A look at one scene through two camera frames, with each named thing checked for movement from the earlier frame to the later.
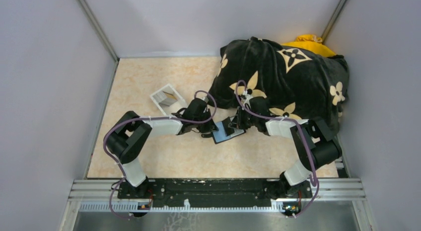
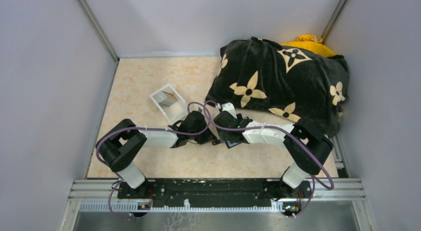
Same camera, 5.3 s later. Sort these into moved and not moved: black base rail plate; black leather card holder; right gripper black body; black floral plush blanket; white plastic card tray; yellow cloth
Moved: right gripper black body; black leather card holder
Not moved: black floral plush blanket; black base rail plate; yellow cloth; white plastic card tray
